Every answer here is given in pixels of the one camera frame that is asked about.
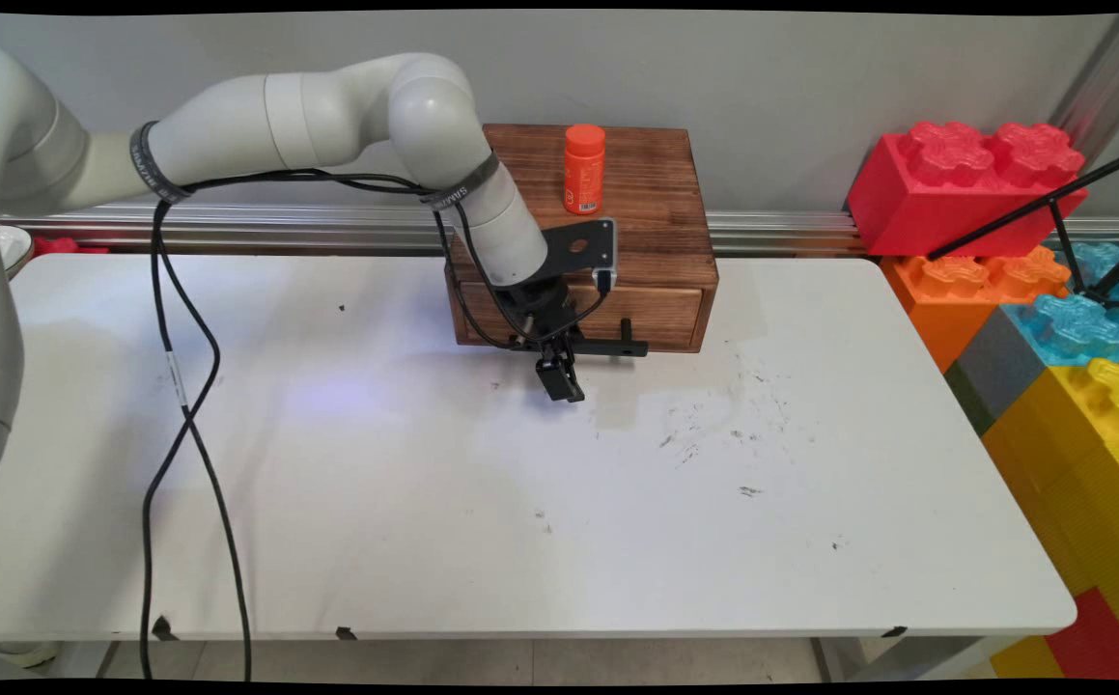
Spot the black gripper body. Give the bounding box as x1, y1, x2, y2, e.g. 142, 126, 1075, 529
498, 275, 581, 347

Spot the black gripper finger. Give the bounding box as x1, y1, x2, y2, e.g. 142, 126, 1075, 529
551, 328, 587, 403
524, 338, 574, 402

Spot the wooden drawer with black handle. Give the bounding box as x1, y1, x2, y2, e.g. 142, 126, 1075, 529
456, 280, 707, 360

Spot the orange bottle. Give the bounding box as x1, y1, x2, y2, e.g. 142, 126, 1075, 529
563, 124, 607, 216

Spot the dark wooden cabinet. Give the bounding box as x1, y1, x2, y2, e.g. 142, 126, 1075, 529
443, 123, 720, 353

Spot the orange giant toy brick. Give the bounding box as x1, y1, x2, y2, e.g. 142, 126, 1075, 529
880, 244, 1072, 373

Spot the red giant toy brick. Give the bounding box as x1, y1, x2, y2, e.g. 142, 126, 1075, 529
846, 120, 1091, 258

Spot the grey giant toy brick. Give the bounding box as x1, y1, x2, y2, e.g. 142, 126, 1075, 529
945, 307, 1052, 435

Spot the white table leg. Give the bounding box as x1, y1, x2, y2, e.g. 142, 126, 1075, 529
57, 641, 121, 681
810, 635, 1014, 682

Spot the red object behind table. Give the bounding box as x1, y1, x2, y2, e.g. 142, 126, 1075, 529
33, 236, 111, 257

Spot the blue giant toy brick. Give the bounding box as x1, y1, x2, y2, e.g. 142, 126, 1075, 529
998, 239, 1119, 368

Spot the black tripod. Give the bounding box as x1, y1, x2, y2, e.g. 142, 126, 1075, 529
926, 143, 1119, 310

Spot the yellow giant toy brick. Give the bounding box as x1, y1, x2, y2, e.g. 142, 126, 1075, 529
982, 357, 1119, 667

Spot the small yellow toy brick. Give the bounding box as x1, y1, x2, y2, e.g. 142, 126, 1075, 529
989, 634, 1070, 681

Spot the white bowl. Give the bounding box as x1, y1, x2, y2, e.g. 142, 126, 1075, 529
0, 224, 36, 281

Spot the red flat toy brick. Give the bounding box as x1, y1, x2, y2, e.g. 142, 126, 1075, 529
1047, 587, 1119, 681

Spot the white tape roll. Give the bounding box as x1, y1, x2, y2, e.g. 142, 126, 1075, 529
0, 640, 63, 669

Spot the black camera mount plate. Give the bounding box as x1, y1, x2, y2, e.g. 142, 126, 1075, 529
542, 220, 608, 289

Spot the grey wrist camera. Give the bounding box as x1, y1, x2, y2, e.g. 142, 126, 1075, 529
596, 219, 619, 293

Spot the black velcro strap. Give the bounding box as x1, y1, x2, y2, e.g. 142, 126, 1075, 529
419, 153, 502, 211
129, 121, 193, 206

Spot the aluminium rail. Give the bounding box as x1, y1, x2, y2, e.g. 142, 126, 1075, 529
0, 203, 1119, 260

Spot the aluminium post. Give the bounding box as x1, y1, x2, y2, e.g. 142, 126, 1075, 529
1047, 14, 1119, 155

